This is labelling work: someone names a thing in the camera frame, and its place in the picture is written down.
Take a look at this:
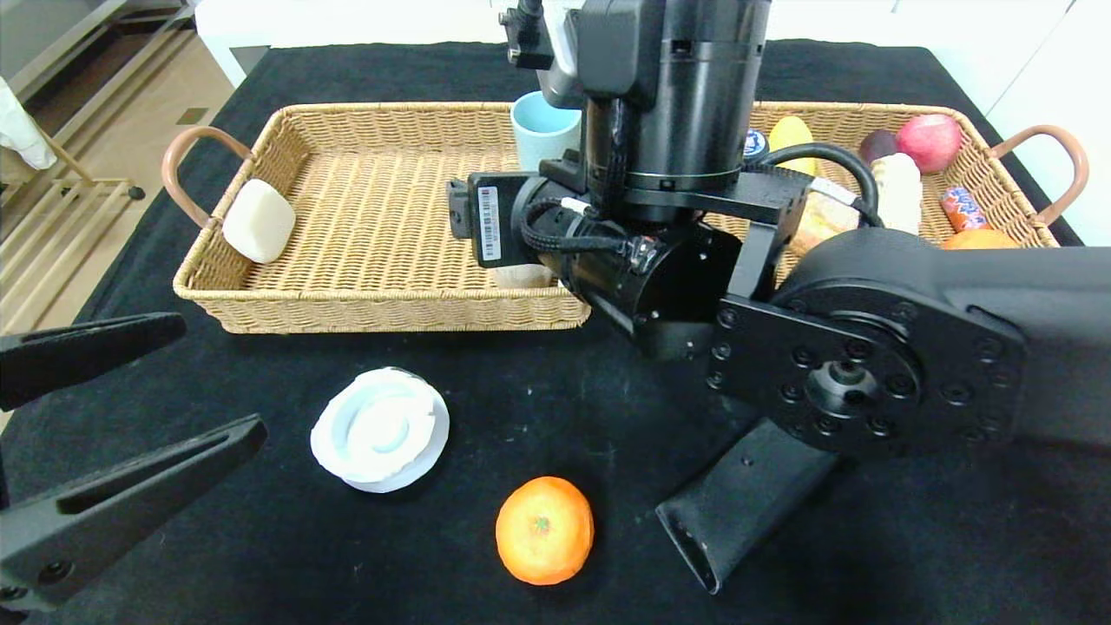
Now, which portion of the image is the purple topped bag roll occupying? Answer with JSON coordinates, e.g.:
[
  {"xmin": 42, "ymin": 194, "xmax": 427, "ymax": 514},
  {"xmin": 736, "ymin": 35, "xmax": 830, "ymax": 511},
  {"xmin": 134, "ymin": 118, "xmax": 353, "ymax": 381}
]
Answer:
[{"xmin": 495, "ymin": 265, "xmax": 556, "ymax": 290}]

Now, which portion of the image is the black glasses case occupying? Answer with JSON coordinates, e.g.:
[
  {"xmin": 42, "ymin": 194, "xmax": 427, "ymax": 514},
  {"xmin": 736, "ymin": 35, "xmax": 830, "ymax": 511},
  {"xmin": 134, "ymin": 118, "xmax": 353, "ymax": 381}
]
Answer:
[{"xmin": 655, "ymin": 417, "xmax": 838, "ymax": 596}]

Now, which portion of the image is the round cream puff bun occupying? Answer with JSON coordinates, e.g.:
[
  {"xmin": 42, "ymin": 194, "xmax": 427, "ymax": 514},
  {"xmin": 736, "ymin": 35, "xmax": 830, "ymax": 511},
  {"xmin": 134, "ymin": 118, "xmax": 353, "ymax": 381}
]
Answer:
[{"xmin": 794, "ymin": 193, "xmax": 860, "ymax": 257}]

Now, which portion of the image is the ridged long bread loaf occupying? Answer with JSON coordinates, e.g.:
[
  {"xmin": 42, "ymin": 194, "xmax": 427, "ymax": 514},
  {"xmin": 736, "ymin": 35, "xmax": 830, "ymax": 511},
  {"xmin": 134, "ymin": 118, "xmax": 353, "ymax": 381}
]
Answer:
[{"xmin": 871, "ymin": 153, "xmax": 924, "ymax": 237}]

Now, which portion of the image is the wicker basket holding mug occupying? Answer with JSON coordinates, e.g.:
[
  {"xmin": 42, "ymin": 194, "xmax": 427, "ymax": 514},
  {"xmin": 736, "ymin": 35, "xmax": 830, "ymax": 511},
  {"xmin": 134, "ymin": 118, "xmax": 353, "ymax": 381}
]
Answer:
[{"xmin": 162, "ymin": 102, "xmax": 593, "ymax": 335}]

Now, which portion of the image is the wicker basket holding food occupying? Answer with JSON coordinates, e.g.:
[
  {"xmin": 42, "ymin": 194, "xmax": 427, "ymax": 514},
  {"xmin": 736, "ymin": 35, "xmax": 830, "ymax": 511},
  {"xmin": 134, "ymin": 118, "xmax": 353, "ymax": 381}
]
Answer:
[{"xmin": 748, "ymin": 102, "xmax": 1090, "ymax": 287}]

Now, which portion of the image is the light blue mug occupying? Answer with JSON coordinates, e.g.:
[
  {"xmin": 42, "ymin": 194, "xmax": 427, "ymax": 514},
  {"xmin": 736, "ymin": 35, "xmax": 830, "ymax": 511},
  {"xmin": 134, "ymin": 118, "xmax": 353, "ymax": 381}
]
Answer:
[{"xmin": 510, "ymin": 91, "xmax": 584, "ymax": 172}]

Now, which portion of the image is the white round lid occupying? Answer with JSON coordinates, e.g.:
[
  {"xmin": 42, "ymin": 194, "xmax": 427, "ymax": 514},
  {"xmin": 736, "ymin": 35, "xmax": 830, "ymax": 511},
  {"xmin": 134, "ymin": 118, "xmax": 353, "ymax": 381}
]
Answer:
[{"xmin": 311, "ymin": 367, "xmax": 450, "ymax": 495}]

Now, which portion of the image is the mandarin orange with green stem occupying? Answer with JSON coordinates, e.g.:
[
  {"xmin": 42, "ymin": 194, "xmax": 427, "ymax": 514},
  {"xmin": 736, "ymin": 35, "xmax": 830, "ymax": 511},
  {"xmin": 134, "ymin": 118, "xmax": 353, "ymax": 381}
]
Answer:
[{"xmin": 495, "ymin": 476, "xmax": 596, "ymax": 587}]

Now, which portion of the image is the yellow mango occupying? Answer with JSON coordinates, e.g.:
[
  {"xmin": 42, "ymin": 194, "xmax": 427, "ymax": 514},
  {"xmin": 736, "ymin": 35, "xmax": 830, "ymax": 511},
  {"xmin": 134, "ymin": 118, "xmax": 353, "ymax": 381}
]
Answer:
[{"xmin": 768, "ymin": 115, "xmax": 817, "ymax": 174}]

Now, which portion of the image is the white soap bar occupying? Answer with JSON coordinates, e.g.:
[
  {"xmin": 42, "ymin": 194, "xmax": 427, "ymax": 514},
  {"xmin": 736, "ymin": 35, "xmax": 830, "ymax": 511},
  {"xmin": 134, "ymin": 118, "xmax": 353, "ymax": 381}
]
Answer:
[{"xmin": 222, "ymin": 179, "xmax": 298, "ymax": 266}]

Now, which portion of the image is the purple eggplant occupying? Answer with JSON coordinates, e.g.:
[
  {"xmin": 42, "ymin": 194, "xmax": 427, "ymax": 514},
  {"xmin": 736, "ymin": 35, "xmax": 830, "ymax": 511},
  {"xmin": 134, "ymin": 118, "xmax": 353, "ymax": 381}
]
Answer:
[{"xmin": 858, "ymin": 129, "xmax": 899, "ymax": 166}]

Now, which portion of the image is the red apple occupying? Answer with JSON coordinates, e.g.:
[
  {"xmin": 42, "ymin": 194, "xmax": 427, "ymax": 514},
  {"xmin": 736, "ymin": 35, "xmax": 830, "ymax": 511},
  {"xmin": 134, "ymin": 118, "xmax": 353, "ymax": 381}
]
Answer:
[{"xmin": 895, "ymin": 114, "xmax": 963, "ymax": 175}]

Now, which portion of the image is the orange red candy pack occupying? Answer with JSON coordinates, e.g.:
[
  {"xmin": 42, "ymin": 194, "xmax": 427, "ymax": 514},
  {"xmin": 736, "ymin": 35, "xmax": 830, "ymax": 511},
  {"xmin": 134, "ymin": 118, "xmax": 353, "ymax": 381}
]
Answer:
[{"xmin": 941, "ymin": 187, "xmax": 990, "ymax": 234}]

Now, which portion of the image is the white table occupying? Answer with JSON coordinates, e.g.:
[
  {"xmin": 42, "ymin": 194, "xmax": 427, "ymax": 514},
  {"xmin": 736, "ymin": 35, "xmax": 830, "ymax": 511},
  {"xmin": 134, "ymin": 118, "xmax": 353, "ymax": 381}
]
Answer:
[{"xmin": 195, "ymin": 0, "xmax": 934, "ymax": 88}]

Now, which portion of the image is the plain orange fruit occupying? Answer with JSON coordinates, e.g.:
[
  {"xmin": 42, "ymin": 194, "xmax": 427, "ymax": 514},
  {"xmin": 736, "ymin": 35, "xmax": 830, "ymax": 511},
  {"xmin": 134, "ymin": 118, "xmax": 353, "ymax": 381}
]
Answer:
[{"xmin": 942, "ymin": 228, "xmax": 1021, "ymax": 251}]

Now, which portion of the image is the wooden wheeled rack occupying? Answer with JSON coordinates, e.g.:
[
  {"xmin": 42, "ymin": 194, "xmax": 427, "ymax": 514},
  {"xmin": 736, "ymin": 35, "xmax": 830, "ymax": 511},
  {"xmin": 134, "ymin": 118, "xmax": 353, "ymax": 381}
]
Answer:
[{"xmin": 0, "ymin": 130, "xmax": 147, "ymax": 359}]

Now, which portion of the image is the white hanging cloth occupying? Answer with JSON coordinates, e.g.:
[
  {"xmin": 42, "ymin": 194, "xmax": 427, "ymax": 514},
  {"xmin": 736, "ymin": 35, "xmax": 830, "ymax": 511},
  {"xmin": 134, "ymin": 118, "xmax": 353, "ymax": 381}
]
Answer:
[{"xmin": 0, "ymin": 76, "xmax": 58, "ymax": 172}]

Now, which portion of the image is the grey low shelf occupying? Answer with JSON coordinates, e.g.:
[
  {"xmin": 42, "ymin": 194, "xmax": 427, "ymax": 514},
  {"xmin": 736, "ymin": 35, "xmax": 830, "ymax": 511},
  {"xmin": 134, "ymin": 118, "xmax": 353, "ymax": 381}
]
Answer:
[{"xmin": 0, "ymin": 0, "xmax": 199, "ymax": 107}]

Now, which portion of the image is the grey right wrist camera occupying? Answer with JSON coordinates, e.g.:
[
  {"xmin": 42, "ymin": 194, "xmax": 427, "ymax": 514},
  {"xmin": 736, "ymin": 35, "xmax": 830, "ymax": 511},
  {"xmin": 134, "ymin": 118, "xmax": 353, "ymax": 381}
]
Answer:
[{"xmin": 497, "ymin": 0, "xmax": 591, "ymax": 111}]

